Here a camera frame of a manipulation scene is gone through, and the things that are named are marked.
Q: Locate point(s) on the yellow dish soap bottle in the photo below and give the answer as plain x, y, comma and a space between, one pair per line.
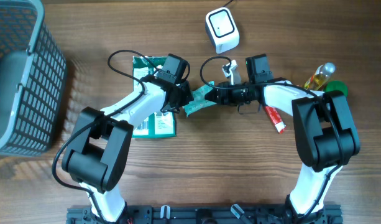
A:
320, 77

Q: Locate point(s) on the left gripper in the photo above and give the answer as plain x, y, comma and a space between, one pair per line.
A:
188, 96

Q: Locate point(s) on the green foil packet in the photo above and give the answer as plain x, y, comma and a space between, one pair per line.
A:
157, 125

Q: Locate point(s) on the green lid white jar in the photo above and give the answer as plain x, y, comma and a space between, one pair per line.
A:
337, 85

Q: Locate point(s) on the grey plastic mesh basket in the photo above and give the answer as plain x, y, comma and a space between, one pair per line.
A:
33, 74

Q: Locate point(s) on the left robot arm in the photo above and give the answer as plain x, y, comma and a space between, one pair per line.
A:
96, 153

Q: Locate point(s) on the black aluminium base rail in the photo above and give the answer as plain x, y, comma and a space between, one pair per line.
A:
215, 214

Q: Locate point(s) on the light green tissue pack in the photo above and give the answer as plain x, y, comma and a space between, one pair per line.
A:
199, 102

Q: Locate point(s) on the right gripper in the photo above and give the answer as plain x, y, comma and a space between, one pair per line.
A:
225, 94

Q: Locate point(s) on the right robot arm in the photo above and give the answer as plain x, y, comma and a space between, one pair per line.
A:
325, 134

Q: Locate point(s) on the white barcode scanner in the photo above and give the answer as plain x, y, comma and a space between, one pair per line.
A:
222, 30

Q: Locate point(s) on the red white snack packet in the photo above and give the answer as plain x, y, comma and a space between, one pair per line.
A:
275, 118

